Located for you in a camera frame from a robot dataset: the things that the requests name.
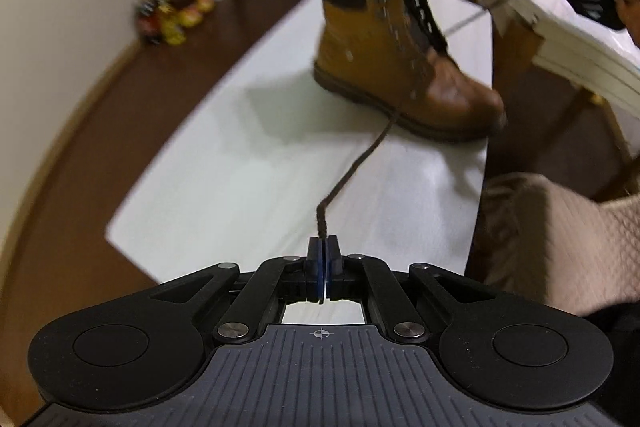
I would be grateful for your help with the person's dark clothing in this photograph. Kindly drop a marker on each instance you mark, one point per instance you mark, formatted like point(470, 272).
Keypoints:
point(620, 347)

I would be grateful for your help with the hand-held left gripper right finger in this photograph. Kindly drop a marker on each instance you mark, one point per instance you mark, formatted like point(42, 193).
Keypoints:
point(332, 272)

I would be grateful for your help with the white desk with wooden legs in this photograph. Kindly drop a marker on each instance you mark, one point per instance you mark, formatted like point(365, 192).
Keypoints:
point(575, 37)

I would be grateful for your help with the brown leather boot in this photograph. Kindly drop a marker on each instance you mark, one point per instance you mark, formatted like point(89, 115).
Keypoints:
point(360, 57)

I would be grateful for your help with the row of dark glass bottles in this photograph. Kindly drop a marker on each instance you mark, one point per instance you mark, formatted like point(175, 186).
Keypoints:
point(172, 9)

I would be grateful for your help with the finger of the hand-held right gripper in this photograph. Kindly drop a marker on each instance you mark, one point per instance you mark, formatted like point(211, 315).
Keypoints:
point(597, 4)

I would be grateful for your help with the person's right hand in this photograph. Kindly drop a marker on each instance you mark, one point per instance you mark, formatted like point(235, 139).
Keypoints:
point(631, 7)

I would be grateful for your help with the dark brown shoelace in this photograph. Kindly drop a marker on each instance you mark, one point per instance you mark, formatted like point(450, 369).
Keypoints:
point(350, 177)

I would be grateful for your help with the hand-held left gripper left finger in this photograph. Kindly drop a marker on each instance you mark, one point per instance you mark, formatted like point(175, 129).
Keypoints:
point(315, 272)

